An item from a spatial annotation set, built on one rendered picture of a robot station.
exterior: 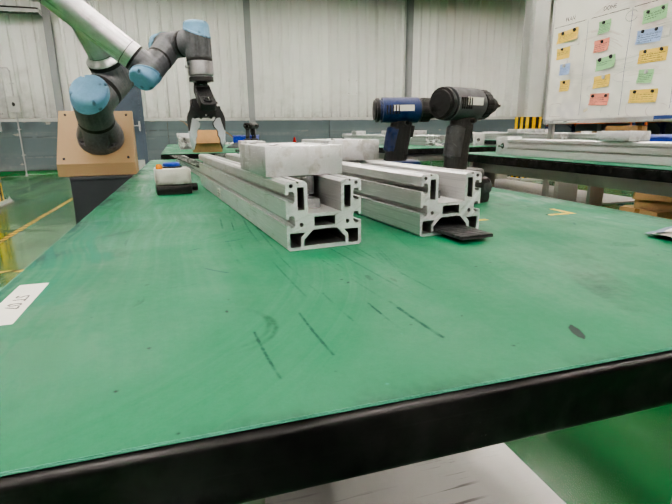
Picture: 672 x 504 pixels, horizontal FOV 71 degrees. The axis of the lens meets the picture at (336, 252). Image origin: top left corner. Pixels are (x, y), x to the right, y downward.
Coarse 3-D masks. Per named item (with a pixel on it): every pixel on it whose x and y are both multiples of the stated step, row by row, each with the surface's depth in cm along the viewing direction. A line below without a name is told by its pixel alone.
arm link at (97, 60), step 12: (84, 0) 138; (84, 48) 149; (96, 48) 148; (96, 60) 151; (108, 60) 152; (96, 72) 153; (108, 72) 153; (120, 72) 156; (120, 84) 157; (132, 84) 163
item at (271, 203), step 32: (224, 160) 99; (224, 192) 96; (256, 192) 70; (288, 192) 59; (320, 192) 66; (352, 192) 60; (256, 224) 73; (288, 224) 60; (320, 224) 60; (352, 224) 61
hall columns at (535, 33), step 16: (528, 0) 798; (544, 0) 778; (528, 16) 805; (544, 16) 785; (528, 32) 812; (544, 32) 792; (528, 48) 819; (544, 48) 799; (528, 64) 825; (544, 64) 806; (528, 80) 828; (528, 96) 812; (528, 112) 819; (528, 128) 824; (512, 176) 867; (0, 192) 633
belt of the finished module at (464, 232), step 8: (440, 224) 69; (448, 224) 69; (456, 224) 69; (440, 232) 65; (448, 232) 64; (456, 232) 64; (464, 232) 63; (472, 232) 63; (480, 232) 63; (488, 232) 63
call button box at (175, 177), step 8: (168, 168) 112; (176, 168) 112; (184, 168) 112; (160, 176) 110; (168, 176) 111; (176, 176) 112; (184, 176) 112; (160, 184) 111; (168, 184) 112; (176, 184) 112; (184, 184) 113; (192, 184) 117; (160, 192) 111; (168, 192) 112; (176, 192) 113; (184, 192) 113
